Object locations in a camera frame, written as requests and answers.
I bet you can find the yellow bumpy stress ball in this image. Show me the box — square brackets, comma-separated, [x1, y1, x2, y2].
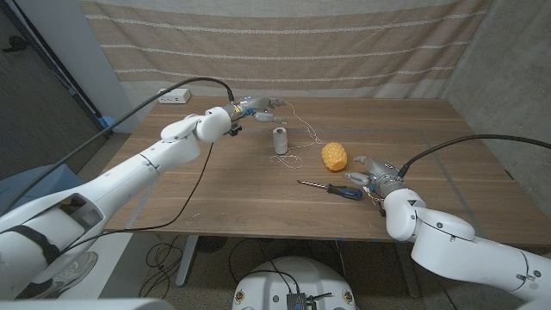
[320, 142, 349, 172]

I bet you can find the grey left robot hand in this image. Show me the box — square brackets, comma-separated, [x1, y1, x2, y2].
[223, 96, 288, 127]

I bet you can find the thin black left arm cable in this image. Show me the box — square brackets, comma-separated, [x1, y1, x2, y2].
[59, 143, 215, 255]

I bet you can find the white string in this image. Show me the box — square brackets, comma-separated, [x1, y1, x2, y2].
[269, 101, 323, 171]

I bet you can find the white robot chest edge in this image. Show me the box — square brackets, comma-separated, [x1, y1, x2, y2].
[0, 298, 176, 310]

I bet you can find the black door handle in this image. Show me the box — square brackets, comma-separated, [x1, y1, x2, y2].
[2, 35, 29, 53]

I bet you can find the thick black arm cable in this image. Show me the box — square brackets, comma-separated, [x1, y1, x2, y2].
[0, 77, 236, 214]
[398, 133, 551, 178]

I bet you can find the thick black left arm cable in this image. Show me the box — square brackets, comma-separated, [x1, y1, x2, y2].
[0, 77, 236, 214]

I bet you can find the white power strip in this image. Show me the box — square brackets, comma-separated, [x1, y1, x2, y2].
[155, 88, 192, 105]

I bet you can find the grey table leg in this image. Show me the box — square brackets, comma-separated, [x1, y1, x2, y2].
[393, 243, 422, 299]
[175, 234, 200, 288]

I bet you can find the dark round floor object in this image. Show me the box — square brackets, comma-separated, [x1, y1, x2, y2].
[197, 235, 228, 254]

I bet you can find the grey finned electronics module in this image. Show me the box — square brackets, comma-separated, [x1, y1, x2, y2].
[286, 292, 307, 310]

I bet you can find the blue upholstered chair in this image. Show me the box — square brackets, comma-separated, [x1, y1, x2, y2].
[0, 163, 85, 208]

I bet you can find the beige striped backdrop cloth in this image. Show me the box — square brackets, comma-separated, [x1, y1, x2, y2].
[79, 0, 494, 99]

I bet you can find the black door frame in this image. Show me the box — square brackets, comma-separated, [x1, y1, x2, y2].
[0, 0, 114, 139]

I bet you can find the white string spool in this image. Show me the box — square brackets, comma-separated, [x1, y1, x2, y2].
[272, 127, 289, 156]

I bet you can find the grey white sneaker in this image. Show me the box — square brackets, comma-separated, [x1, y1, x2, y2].
[29, 251, 99, 301]

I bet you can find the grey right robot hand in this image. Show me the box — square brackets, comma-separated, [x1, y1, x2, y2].
[343, 154, 406, 199]

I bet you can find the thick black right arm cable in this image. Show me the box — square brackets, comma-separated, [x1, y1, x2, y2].
[398, 133, 551, 178]

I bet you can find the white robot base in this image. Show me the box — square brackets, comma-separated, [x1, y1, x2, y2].
[232, 256, 357, 310]

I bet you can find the blue black handled screwdriver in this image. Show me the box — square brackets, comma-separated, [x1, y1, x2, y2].
[296, 179, 364, 202]

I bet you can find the black floor cable tangle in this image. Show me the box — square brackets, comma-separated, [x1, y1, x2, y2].
[137, 234, 193, 298]

